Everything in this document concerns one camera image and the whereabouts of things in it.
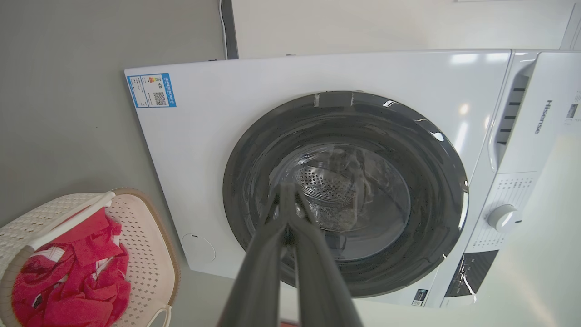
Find blue energy label sticker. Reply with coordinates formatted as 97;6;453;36
126;73;177;109

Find black display panel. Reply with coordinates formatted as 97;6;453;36
444;249;499;298

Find cream perforated laundry basket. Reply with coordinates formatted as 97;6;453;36
0;188;181;327

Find round black washing machine door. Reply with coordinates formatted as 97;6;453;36
222;91;469;298

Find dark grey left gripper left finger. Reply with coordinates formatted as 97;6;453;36
218;183;291;327

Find white detergent drawer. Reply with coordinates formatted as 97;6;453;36
488;51;581;175

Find round white filter cover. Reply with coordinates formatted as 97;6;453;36
181;233;217;264

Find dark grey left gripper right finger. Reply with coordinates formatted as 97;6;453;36
290;183;364;327

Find white power cable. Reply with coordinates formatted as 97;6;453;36
218;0;228;59

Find white control knob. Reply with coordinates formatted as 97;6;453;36
487;204;521;233

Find white front-load washing machine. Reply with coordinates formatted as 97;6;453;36
124;49;581;309

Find grey door handle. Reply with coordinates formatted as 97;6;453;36
313;92;355;108

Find red and white garment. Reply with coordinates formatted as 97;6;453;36
11;208;131;327

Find steel washing drum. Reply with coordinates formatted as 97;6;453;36
294;164;364;228

